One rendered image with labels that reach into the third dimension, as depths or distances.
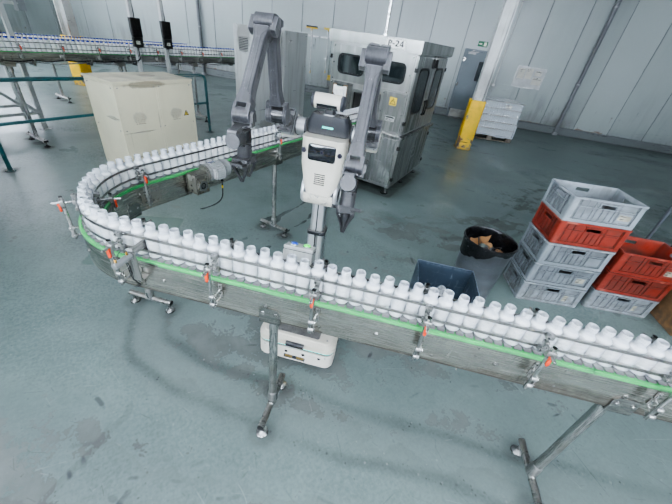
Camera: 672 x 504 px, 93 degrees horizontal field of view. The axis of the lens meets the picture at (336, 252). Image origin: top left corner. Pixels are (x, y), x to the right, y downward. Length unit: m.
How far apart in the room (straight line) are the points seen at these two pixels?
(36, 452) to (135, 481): 0.55
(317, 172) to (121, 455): 1.80
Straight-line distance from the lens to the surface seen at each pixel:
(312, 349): 2.20
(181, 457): 2.17
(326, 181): 1.75
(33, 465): 2.42
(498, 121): 10.57
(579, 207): 3.30
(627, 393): 1.78
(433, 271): 1.91
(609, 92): 14.48
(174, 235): 1.52
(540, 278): 3.60
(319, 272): 1.31
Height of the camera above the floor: 1.93
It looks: 34 degrees down
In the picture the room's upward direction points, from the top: 9 degrees clockwise
